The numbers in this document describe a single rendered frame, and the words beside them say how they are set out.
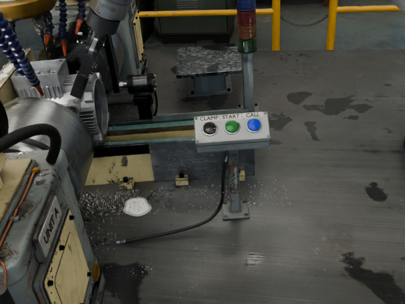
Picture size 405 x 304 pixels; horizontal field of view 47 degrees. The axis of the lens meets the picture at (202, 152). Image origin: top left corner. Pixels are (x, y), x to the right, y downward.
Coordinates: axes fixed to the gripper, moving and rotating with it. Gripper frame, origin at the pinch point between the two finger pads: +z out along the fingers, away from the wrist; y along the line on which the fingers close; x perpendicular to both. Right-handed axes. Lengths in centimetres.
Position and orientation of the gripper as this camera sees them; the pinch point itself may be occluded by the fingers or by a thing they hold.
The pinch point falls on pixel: (79, 84)
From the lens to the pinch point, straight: 123.4
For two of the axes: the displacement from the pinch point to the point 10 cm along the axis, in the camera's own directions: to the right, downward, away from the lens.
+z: -4.3, 7.6, 4.9
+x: 9.0, 3.5, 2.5
